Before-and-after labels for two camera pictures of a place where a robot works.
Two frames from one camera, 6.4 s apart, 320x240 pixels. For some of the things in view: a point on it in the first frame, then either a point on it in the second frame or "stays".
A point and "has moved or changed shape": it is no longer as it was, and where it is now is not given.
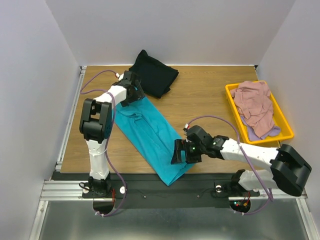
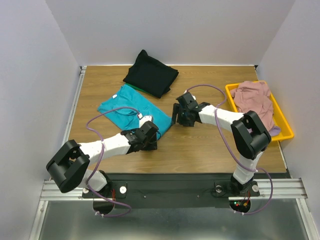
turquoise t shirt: x=153 y=136 has moved or changed shape
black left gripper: x=138 y=95 -> x=152 y=145
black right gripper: x=183 y=152 -> x=176 y=114
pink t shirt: x=253 y=102 stays
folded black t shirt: x=156 y=77 stays
